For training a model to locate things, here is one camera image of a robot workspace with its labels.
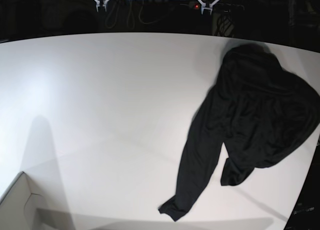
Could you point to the black power strip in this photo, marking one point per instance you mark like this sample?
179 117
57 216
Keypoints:
217 7

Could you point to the white cardboard box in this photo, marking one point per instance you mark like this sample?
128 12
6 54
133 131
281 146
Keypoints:
17 207

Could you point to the black long-sleeve t-shirt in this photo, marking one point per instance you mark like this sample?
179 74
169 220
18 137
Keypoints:
259 111

